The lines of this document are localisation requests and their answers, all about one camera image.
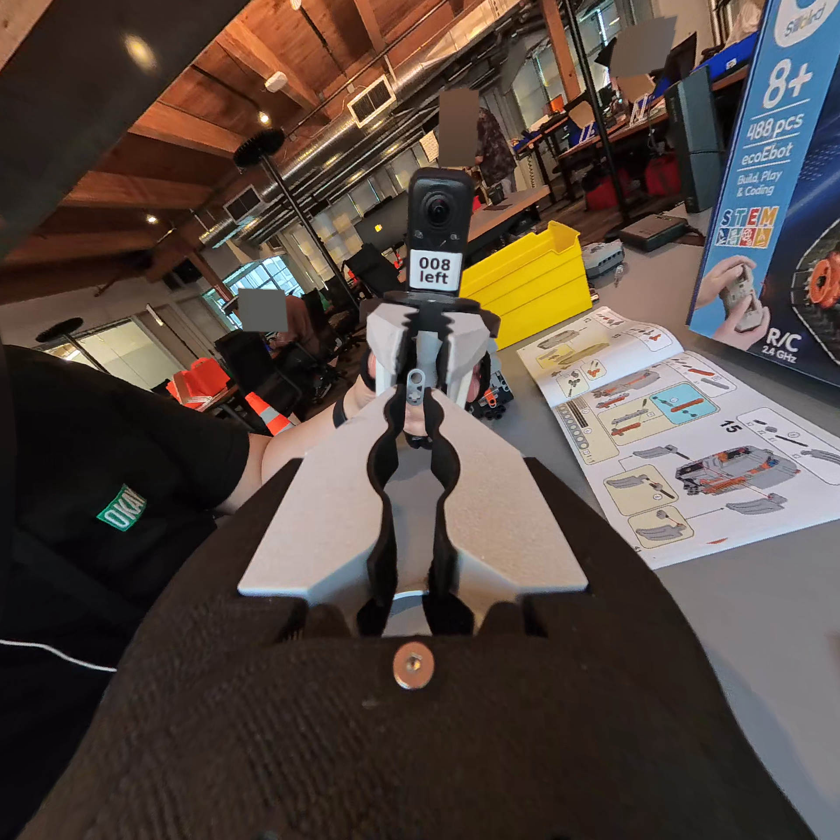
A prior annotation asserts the grey orange robot model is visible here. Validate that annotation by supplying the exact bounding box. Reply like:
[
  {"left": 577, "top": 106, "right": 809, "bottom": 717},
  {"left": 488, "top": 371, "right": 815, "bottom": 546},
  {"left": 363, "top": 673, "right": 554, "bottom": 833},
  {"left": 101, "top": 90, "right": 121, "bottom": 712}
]
[{"left": 467, "top": 369, "right": 517, "bottom": 422}]

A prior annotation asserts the red bag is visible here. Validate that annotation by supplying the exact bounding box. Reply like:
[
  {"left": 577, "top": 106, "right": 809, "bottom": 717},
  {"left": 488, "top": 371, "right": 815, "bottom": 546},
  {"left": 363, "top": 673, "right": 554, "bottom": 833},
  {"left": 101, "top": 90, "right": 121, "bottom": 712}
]
[
  {"left": 643, "top": 153, "right": 680, "bottom": 198},
  {"left": 586, "top": 167, "right": 634, "bottom": 211}
]

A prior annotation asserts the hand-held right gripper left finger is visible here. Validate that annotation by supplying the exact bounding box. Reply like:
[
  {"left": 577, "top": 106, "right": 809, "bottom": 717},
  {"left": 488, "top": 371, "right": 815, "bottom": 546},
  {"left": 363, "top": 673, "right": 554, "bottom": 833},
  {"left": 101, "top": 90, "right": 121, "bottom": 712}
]
[{"left": 236, "top": 386, "right": 414, "bottom": 634}]

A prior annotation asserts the yellow storage bin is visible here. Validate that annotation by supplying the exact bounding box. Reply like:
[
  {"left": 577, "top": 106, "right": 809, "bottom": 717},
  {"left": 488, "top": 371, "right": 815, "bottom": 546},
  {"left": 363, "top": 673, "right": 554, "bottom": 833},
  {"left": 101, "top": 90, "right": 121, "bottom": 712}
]
[{"left": 458, "top": 220, "right": 593, "bottom": 353}]

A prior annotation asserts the thin white cable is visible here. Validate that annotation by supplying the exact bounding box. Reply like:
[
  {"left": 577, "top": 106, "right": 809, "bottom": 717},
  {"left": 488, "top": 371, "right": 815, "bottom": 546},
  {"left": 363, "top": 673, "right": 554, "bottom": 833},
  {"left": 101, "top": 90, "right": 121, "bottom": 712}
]
[{"left": 0, "top": 638, "right": 119, "bottom": 674}]

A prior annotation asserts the orange traffic cone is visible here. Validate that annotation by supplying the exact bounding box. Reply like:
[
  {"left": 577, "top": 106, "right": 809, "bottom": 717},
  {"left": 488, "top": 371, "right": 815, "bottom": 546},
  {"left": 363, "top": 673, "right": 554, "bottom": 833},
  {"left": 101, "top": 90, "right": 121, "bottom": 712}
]
[{"left": 245, "top": 390, "right": 294, "bottom": 435}]

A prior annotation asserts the orange crate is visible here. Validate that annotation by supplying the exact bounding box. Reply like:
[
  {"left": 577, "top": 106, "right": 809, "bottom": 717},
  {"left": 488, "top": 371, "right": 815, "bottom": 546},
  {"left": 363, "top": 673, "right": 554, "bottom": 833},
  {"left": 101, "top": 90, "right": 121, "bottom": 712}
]
[{"left": 166, "top": 357, "right": 232, "bottom": 409}]

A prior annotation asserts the grey desk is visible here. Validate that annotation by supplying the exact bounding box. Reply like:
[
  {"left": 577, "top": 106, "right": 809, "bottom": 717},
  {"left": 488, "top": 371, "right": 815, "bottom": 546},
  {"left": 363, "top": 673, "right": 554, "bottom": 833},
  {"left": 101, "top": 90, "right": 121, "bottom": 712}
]
[{"left": 482, "top": 217, "right": 840, "bottom": 840}]

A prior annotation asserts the black pole lamp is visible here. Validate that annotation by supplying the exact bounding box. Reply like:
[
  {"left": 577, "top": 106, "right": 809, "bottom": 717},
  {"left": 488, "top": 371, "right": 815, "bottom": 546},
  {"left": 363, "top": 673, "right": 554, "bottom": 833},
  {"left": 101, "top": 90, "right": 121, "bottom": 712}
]
[
  {"left": 233, "top": 126, "right": 358, "bottom": 309},
  {"left": 35, "top": 317, "right": 109, "bottom": 375}
]

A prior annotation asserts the grey background table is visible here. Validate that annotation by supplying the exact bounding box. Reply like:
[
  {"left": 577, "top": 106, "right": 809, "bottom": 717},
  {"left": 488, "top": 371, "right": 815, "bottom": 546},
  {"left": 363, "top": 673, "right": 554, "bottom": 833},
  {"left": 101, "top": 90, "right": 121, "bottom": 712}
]
[{"left": 459, "top": 187, "right": 552, "bottom": 257}]

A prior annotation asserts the ceiling air vent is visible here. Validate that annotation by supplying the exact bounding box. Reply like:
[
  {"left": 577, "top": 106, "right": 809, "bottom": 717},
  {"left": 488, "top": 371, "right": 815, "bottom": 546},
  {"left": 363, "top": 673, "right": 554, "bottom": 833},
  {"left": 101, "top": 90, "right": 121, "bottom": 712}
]
[{"left": 346, "top": 74, "right": 396, "bottom": 127}]

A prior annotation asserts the building instruction booklet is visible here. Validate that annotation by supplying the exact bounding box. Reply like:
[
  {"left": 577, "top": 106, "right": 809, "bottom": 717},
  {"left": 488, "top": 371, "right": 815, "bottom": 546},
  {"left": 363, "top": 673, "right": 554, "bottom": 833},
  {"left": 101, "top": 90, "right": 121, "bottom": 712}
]
[{"left": 515, "top": 305, "right": 840, "bottom": 572}]

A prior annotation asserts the dark green case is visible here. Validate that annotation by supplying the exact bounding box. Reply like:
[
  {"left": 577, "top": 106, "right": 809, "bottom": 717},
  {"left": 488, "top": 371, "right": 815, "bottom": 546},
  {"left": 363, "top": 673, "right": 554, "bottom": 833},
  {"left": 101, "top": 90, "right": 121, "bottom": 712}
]
[{"left": 665, "top": 64, "right": 731, "bottom": 215}]

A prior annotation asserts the person's left hand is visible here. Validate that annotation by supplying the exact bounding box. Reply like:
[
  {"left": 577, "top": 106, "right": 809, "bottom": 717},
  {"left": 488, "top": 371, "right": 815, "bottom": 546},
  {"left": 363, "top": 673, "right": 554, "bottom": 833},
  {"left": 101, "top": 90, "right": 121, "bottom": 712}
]
[{"left": 336, "top": 351, "right": 490, "bottom": 450}]

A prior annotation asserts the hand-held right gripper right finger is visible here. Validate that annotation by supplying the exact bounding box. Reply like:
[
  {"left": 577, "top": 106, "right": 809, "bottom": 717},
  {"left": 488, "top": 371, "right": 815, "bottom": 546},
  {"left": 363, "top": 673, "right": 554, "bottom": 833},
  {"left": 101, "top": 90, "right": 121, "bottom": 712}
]
[{"left": 420, "top": 386, "right": 591, "bottom": 634}]

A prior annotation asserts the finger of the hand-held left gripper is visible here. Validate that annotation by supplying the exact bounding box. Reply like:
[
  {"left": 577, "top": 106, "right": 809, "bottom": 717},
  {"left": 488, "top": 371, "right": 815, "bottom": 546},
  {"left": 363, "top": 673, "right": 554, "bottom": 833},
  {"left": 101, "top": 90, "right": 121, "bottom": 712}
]
[
  {"left": 435, "top": 312, "right": 494, "bottom": 403},
  {"left": 366, "top": 307, "right": 416, "bottom": 399}
]

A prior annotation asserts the person's black clothing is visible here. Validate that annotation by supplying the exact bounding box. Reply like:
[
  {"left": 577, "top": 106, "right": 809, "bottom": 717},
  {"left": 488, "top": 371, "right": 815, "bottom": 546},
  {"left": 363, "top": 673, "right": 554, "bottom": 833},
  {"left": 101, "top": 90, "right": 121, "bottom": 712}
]
[{"left": 0, "top": 341, "right": 252, "bottom": 840}]

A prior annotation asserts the blue robot kit box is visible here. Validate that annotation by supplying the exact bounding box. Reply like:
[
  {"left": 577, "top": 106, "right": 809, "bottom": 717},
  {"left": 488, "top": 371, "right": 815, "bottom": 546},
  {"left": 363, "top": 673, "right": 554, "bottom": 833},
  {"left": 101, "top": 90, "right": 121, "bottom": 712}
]
[{"left": 686, "top": 0, "right": 840, "bottom": 366}]

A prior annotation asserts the black office chair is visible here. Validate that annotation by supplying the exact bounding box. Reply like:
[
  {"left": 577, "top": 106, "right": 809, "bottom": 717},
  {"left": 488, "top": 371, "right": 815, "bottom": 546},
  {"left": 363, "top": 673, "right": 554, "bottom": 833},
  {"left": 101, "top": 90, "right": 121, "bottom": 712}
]
[{"left": 215, "top": 328, "right": 290, "bottom": 421}]

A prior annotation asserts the grey brick block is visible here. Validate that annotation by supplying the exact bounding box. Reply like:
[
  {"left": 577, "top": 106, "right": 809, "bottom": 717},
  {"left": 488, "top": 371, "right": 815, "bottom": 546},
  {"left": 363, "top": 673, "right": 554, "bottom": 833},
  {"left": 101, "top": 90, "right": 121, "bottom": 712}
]
[{"left": 581, "top": 238, "right": 627, "bottom": 284}]

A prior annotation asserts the black flat device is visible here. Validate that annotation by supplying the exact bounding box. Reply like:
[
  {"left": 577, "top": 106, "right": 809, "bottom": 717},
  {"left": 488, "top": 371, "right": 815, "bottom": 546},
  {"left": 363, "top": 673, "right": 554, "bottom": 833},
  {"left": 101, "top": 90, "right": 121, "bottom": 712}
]
[{"left": 619, "top": 215, "right": 691, "bottom": 255}]

